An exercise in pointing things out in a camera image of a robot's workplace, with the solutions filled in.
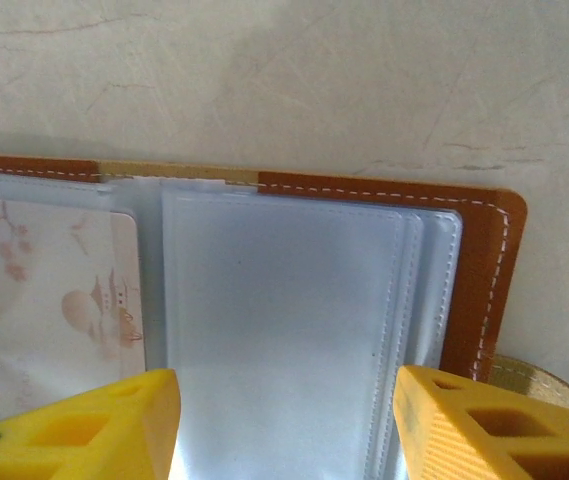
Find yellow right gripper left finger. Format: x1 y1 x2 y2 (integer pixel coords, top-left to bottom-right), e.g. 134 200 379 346
0 368 182 480

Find pink blossom print card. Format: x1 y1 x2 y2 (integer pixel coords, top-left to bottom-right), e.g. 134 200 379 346
0 197 146 414

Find brown leather card holder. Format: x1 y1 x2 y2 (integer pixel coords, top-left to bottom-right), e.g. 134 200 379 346
0 152 569 480

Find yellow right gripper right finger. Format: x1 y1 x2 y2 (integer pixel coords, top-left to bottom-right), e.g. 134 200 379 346
394 364 569 480

